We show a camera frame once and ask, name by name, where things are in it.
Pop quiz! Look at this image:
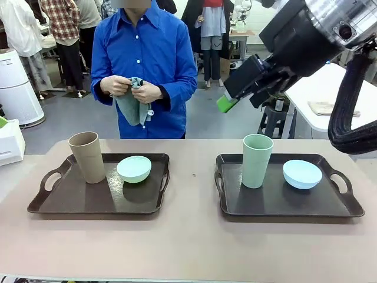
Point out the teal cloth mat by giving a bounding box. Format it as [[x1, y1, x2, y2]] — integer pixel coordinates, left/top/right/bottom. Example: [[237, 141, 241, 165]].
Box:
[[110, 77, 154, 127]]

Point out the green plastic cup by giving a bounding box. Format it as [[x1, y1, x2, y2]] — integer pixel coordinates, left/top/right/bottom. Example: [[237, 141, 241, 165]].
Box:
[[242, 134, 275, 189]]

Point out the white box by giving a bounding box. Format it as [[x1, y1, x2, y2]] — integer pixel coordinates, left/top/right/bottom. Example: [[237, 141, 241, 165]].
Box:
[[0, 119, 27, 167]]

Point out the person's left hand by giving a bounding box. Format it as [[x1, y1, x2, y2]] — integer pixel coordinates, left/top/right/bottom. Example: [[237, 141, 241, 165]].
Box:
[[132, 84, 164, 103]]

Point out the bystander in grey top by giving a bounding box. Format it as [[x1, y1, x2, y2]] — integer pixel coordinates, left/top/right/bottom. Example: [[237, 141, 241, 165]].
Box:
[[76, 0, 103, 73]]

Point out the person's left forearm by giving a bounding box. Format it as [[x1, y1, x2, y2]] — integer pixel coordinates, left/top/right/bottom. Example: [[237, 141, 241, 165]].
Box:
[[158, 82, 198, 113]]

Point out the person in blue shirt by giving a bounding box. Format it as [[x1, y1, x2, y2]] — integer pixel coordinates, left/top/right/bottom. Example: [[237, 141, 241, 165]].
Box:
[[90, 0, 198, 140]]

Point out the mint green bowl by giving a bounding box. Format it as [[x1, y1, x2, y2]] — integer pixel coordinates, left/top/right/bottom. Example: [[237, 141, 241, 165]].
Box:
[[116, 155, 153, 183]]

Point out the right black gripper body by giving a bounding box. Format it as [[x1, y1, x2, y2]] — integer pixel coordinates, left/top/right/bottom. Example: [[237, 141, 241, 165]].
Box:
[[259, 0, 345, 78]]

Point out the bystander in white clothes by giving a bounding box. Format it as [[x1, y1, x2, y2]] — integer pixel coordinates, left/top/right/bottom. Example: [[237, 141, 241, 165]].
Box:
[[0, 0, 53, 94]]

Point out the person's right forearm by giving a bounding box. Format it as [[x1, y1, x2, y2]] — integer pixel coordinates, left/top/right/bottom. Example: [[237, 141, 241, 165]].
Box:
[[90, 78, 114, 106]]

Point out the folded beige cloth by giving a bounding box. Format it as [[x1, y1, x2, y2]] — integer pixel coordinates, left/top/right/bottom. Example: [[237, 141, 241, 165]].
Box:
[[307, 101, 362, 118]]

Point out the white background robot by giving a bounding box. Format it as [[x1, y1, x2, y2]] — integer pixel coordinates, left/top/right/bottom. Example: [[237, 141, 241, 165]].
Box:
[[232, 0, 253, 34]]

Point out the black stool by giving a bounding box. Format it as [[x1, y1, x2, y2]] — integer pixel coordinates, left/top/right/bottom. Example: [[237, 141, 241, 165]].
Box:
[[257, 104, 296, 139]]

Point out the cardboard box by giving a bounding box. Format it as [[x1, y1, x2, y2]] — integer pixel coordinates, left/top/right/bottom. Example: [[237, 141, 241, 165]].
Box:
[[219, 57, 233, 83]]

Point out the white side table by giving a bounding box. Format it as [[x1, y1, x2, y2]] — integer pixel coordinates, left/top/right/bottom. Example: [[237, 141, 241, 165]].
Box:
[[284, 61, 377, 140]]

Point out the bystander in plaid shirt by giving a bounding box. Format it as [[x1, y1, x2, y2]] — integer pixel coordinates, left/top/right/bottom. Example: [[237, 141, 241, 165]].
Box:
[[39, 0, 85, 93]]

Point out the dark brown serving tray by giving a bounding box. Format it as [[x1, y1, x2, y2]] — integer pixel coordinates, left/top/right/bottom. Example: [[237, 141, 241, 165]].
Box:
[[27, 152, 171, 215], [214, 153, 365, 219]]

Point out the black sleeved cable bundle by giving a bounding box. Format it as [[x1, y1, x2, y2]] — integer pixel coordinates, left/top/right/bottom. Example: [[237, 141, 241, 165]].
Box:
[[328, 40, 377, 156]]

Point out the brown plastic cup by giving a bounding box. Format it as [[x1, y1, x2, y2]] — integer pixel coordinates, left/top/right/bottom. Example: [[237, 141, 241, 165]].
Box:
[[68, 131, 107, 185]]

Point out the person's right hand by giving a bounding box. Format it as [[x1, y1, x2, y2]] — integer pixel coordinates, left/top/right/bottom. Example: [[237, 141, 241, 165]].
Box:
[[100, 75, 133, 97]]

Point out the white air purifier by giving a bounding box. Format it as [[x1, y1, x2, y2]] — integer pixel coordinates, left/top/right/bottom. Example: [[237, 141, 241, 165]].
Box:
[[0, 48, 47, 127]]

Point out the wooden background table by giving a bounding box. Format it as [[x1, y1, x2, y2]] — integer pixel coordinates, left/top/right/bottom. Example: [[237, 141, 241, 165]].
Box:
[[228, 29, 256, 61]]

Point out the light blue bowl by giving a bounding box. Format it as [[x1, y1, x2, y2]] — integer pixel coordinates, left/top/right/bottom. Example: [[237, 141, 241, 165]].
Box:
[[282, 159, 323, 190]]

